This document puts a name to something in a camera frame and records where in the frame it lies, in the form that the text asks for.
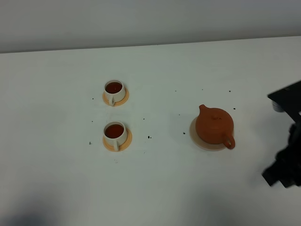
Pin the orange saucer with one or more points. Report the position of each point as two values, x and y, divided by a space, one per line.
121 102
123 146

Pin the brown clay teapot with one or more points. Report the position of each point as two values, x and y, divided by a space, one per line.
215 126

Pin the white teacup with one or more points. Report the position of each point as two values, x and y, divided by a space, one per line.
114 91
115 134

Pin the far white teacup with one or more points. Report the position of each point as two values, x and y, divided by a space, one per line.
114 91

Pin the far orange saucer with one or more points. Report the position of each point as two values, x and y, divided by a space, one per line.
121 102

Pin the beige round teapot coaster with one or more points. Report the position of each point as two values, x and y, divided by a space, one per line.
201 143

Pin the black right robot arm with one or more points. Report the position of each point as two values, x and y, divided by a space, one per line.
286 168

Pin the near white teacup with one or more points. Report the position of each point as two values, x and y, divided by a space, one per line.
115 134

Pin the near orange saucer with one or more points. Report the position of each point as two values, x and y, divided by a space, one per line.
123 146

